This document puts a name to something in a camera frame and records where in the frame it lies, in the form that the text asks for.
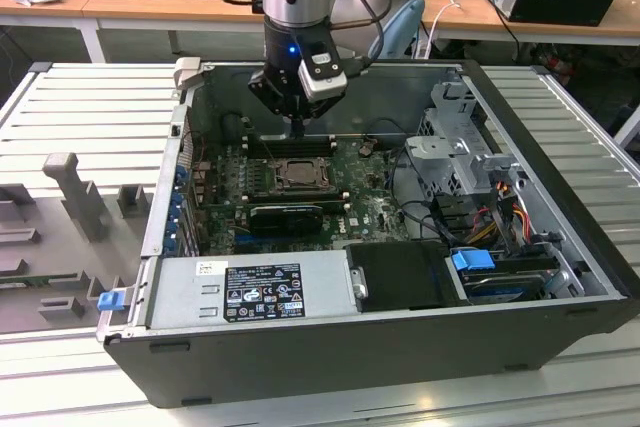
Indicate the silver coin cell battery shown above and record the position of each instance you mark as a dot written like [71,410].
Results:
[364,148]

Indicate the grey parts rack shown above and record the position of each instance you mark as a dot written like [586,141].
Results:
[75,247]

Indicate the CPU socket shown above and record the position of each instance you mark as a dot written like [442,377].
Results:
[275,182]

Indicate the black plastic shroud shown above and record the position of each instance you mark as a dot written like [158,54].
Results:
[400,277]

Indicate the black graphics card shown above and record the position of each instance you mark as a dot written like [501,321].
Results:
[285,221]

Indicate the wooden desk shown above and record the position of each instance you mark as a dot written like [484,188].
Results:
[175,2]
[475,17]

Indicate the green RAM stick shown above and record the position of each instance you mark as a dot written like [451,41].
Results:
[30,281]

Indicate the grey power supply unit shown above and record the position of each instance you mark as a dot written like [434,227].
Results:
[175,297]

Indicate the hard disk in blue carrier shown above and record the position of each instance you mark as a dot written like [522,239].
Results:
[472,264]

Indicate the CPU with silver top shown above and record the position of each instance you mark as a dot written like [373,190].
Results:
[302,173]

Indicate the grey case latch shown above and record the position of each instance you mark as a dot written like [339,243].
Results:
[186,72]

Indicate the perforated metal drive cage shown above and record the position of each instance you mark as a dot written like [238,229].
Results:
[440,152]

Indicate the wrist camera with black bracket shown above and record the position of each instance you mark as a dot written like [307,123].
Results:
[325,79]

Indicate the black RAM slot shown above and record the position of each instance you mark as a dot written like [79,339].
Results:
[270,191]
[320,143]
[320,138]
[320,148]
[290,201]
[320,153]
[280,197]
[270,194]

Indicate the black open PC case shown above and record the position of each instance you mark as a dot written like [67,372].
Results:
[300,362]

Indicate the blue case latch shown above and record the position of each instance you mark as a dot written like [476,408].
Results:
[110,301]

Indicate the green motherboard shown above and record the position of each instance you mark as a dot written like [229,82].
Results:
[360,197]

